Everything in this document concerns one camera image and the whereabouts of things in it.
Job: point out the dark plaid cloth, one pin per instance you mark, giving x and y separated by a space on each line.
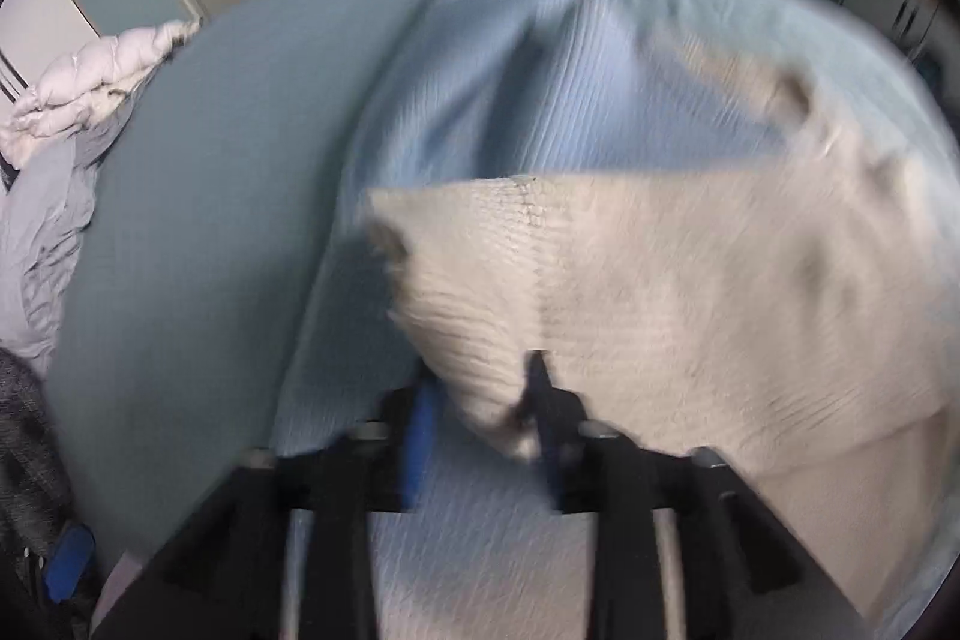
22 430

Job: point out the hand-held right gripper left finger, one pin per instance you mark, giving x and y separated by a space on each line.
416 452

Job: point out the blue object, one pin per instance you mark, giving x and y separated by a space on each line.
69 561

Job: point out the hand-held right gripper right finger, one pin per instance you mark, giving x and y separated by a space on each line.
546 430

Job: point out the blue and cream knit sweater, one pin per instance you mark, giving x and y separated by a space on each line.
637 280

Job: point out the crumpled grey-blue cloth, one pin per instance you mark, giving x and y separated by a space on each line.
37 250

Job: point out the bed with teal sheet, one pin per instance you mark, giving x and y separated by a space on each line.
210 235

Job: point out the white crumpled duvet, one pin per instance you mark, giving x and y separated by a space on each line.
82 78

